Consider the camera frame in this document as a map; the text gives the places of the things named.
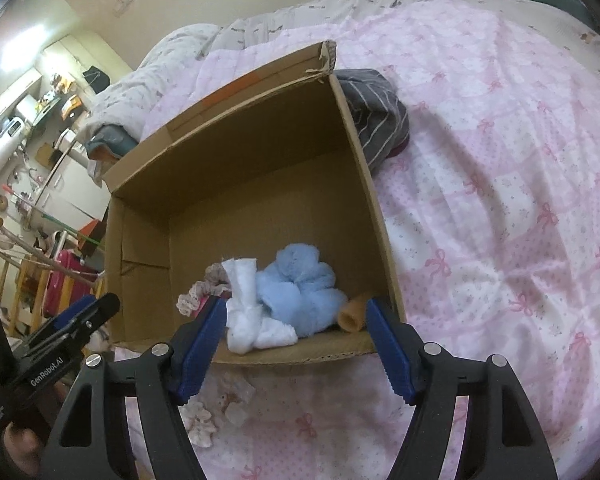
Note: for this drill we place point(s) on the black hanging garment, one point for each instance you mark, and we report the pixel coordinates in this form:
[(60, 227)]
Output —
[(96, 79)]

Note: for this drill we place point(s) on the clear plastic bag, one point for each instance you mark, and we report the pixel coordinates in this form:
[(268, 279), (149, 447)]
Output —
[(235, 392)]

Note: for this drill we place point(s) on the grey printed duvet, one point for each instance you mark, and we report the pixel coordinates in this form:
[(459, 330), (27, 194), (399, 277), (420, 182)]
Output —
[(280, 15)]

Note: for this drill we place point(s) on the white water heater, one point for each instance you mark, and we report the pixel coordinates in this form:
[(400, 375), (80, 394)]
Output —
[(2, 145)]

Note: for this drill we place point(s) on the pink bow-print blanket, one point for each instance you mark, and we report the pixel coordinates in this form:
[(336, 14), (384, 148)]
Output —
[(480, 210)]

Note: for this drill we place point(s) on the blue-grey pillow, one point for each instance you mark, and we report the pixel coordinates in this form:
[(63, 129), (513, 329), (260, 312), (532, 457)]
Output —
[(110, 141)]

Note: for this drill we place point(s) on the person's left hand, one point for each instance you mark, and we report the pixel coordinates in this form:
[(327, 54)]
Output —
[(22, 447)]

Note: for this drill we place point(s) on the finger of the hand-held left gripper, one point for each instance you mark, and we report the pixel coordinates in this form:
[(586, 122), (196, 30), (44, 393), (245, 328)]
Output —
[(100, 317), (77, 312)]

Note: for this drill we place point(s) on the white sock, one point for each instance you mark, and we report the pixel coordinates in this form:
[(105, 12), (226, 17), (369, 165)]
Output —
[(242, 305)]

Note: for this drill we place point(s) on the pink suitcase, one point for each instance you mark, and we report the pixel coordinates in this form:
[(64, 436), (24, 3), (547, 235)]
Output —
[(67, 280)]

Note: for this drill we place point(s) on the beige lace scrunchie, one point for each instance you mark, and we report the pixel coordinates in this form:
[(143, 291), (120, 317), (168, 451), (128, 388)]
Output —
[(195, 297), (200, 422)]

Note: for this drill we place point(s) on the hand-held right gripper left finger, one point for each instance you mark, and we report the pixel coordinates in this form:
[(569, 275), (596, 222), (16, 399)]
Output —
[(200, 350)]

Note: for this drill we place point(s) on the grey striped cloth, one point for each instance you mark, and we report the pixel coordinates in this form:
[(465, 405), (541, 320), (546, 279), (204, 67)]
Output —
[(380, 115)]

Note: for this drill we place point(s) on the brown sock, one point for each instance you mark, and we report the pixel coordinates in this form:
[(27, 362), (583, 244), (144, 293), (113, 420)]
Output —
[(352, 315)]

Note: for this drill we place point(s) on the brown cardboard box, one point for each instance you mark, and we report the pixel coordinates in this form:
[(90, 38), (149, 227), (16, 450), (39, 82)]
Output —
[(260, 200)]

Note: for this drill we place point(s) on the blue fluffy sock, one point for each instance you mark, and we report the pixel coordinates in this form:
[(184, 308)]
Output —
[(300, 290)]

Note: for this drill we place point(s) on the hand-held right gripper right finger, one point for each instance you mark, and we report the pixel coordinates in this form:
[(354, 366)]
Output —
[(390, 350)]

